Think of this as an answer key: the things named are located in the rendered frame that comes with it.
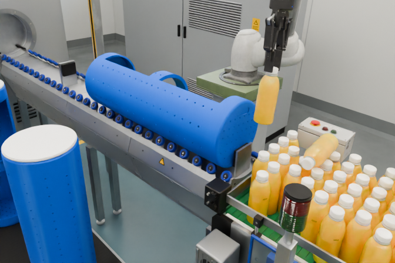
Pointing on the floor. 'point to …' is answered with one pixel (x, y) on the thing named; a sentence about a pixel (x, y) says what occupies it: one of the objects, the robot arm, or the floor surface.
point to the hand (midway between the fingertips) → (273, 61)
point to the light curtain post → (94, 14)
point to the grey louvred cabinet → (197, 28)
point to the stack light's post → (285, 252)
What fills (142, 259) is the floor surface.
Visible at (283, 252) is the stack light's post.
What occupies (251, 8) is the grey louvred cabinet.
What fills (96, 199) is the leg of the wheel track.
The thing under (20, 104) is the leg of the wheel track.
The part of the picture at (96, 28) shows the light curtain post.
